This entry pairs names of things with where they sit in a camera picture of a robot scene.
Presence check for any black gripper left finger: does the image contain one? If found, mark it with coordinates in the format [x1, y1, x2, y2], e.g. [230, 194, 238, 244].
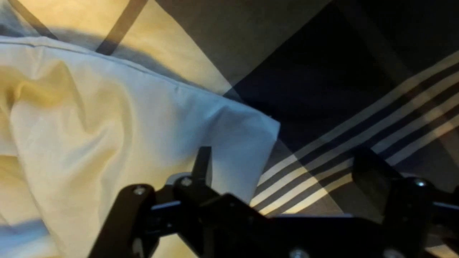
[87, 145, 269, 258]

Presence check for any plaid bedspread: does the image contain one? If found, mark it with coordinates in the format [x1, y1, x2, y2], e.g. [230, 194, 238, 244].
[0, 0, 459, 258]

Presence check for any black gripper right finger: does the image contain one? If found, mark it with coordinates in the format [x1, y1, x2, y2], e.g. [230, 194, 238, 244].
[351, 148, 459, 258]

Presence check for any grey sheet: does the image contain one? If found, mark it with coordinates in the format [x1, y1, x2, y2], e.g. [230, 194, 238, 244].
[0, 36, 281, 258]

